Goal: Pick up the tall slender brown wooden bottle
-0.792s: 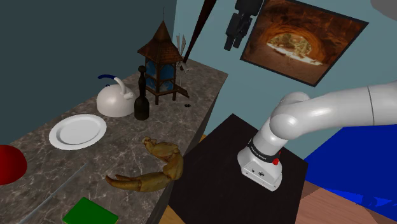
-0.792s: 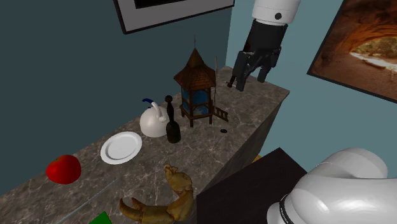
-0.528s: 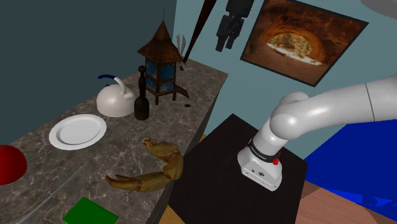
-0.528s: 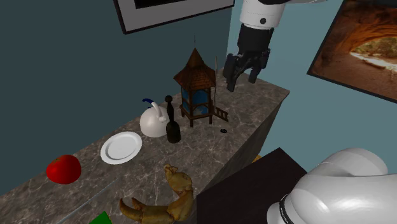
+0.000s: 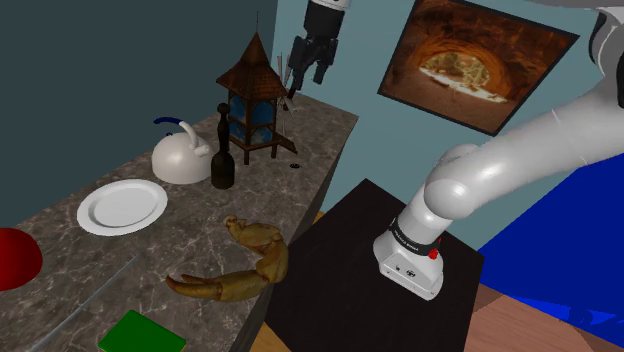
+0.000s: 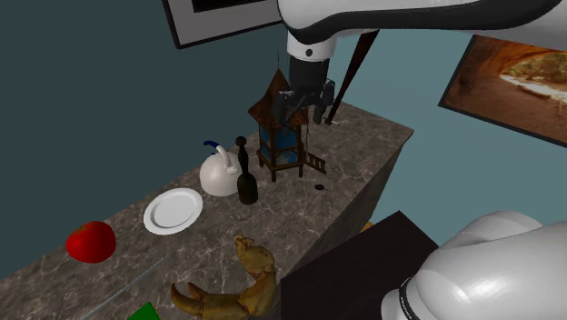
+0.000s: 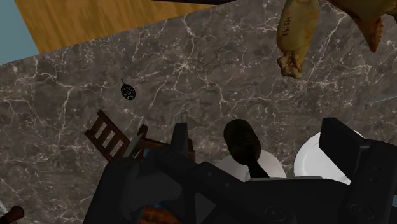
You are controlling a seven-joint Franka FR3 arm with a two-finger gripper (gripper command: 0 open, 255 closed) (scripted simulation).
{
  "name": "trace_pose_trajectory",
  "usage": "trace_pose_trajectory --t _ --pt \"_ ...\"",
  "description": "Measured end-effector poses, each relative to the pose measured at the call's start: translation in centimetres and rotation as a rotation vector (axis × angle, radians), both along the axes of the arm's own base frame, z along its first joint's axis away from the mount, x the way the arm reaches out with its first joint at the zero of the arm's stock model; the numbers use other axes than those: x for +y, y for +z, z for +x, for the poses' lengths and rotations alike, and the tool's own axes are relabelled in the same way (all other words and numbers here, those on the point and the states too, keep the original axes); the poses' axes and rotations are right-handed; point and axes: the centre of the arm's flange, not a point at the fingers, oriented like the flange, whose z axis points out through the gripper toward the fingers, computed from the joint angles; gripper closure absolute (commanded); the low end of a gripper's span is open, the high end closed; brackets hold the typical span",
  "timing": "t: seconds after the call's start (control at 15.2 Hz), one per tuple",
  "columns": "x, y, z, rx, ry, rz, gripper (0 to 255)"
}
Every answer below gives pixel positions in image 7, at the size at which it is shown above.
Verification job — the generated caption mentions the small black oval pendant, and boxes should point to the small black oval pendant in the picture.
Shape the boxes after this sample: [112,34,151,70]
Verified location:
[120,78,137,101]

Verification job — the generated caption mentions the silver knife blade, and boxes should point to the silver knife blade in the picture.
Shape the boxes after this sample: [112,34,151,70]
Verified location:
[123,132,144,158]

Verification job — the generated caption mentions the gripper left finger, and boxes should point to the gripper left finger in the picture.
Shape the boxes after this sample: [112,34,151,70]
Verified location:
[83,122,249,224]

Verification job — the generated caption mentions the brown wooden handle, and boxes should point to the brown wooden handle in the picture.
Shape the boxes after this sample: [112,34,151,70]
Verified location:
[0,205,25,224]

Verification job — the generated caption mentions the dark brown wooden rack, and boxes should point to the dark brown wooden rack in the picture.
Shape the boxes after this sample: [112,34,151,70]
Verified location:
[84,109,197,163]

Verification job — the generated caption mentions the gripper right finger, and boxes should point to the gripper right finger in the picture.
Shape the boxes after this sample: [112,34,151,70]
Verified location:
[318,117,397,224]

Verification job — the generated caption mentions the black round-headed brush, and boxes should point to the black round-headed brush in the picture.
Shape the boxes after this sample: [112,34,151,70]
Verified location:
[223,118,270,179]

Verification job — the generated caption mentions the blue and orange object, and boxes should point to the blue and orange object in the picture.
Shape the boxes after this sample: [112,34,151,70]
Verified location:
[140,200,182,224]

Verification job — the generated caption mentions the white plate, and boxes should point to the white plate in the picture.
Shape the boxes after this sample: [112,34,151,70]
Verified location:
[293,130,365,186]
[213,150,287,183]

